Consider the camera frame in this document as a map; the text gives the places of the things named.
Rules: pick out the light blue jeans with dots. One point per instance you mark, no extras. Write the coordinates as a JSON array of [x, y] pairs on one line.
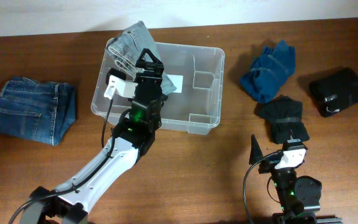
[[125, 49]]

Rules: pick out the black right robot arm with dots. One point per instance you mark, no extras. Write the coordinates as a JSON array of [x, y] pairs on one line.
[[298, 196]]

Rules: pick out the black folded garment far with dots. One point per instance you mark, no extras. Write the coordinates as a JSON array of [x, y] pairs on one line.
[[335, 92]]

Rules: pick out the white label in container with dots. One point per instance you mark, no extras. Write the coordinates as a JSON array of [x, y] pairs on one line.
[[177, 80]]

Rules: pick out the black folded garment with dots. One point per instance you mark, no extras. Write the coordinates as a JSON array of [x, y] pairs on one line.
[[335, 92], [285, 116]]

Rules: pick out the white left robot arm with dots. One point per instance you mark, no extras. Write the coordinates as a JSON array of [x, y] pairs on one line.
[[130, 139]]

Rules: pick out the dark blue jeans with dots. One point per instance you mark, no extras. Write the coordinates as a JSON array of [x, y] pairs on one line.
[[37, 111]]

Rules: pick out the black folded garment near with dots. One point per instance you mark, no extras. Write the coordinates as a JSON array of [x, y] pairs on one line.
[[285, 116]]

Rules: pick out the teal blue folded garment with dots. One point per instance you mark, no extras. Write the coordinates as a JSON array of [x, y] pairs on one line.
[[269, 72]]

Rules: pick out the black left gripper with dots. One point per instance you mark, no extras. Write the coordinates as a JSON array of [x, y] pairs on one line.
[[155, 64]]

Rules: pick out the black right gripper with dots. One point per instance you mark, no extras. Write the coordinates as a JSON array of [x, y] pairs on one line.
[[269, 163]]

